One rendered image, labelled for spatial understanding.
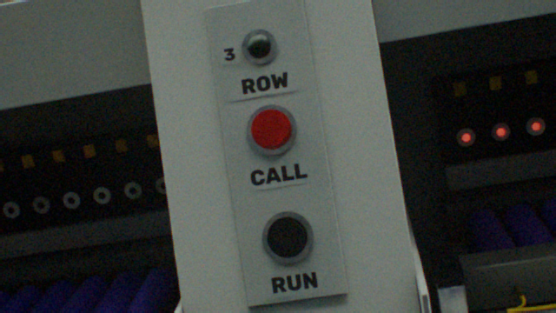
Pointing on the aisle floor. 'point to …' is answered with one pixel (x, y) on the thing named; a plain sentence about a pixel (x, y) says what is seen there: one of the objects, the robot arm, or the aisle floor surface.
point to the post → (381, 202)
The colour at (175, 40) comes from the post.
